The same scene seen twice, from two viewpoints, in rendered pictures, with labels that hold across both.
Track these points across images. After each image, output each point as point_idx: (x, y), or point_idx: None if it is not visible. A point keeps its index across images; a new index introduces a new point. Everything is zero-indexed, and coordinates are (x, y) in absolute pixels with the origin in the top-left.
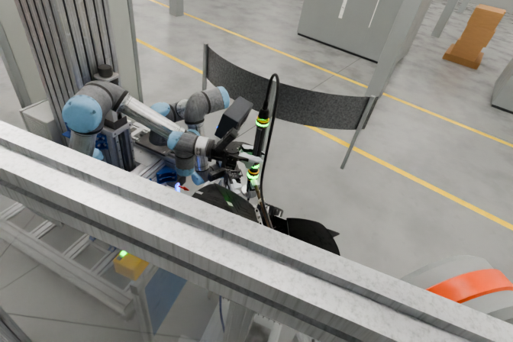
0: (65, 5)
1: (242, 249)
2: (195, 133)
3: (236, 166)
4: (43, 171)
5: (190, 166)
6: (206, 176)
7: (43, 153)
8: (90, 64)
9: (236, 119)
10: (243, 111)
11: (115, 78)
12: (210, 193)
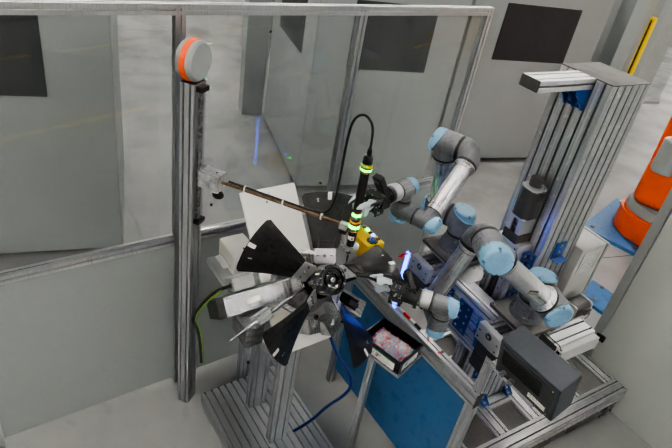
0: (552, 111)
1: (238, 3)
2: (432, 219)
3: None
4: (274, 3)
5: (391, 208)
6: None
7: (279, 4)
8: (540, 170)
9: (508, 338)
10: (531, 359)
11: (530, 189)
12: (385, 267)
